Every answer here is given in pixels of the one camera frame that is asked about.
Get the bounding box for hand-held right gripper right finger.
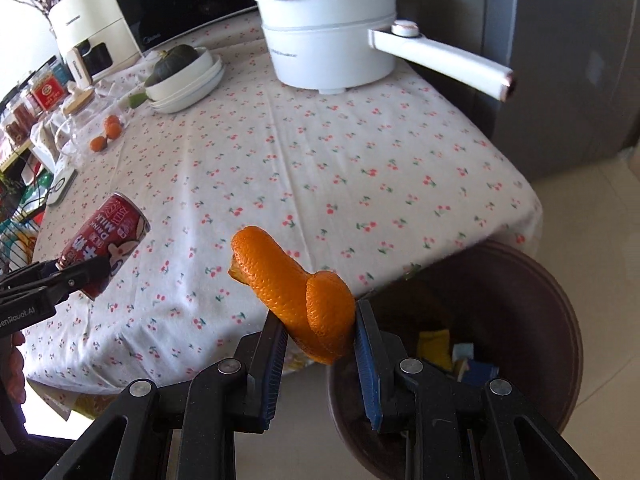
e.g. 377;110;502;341
354;299;598;480

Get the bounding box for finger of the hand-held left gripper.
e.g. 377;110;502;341
30;256;110;306
0;259;60;291

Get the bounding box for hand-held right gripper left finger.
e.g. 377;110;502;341
42;305;290;480

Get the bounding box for red cartoon milk can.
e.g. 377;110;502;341
56;192;151;302

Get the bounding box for orange peel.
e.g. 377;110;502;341
228;226;357;366

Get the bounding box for brown round bin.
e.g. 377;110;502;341
327;240;585;480

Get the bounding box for person's left hand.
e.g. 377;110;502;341
0;332;26;396

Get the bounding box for white charger pad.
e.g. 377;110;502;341
47;167;78;206

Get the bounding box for jar of red snacks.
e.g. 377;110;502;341
2;97;38;143

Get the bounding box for glass jar with wooden lid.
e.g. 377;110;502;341
52;89;126;161

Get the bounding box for red tin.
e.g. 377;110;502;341
30;74;66;111

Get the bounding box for cherry print tablecloth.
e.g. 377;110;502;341
22;7;545;411

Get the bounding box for white bowl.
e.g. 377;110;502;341
144;46;215;102

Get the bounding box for stacked white bowls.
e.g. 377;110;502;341
150;55;226;113

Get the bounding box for green pumpkin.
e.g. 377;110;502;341
145;44;198;85

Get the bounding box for white air fryer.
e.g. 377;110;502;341
47;0;143;78

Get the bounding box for white electric pot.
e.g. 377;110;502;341
250;0;516;102

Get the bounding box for grey refrigerator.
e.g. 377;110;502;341
395;0;640;181

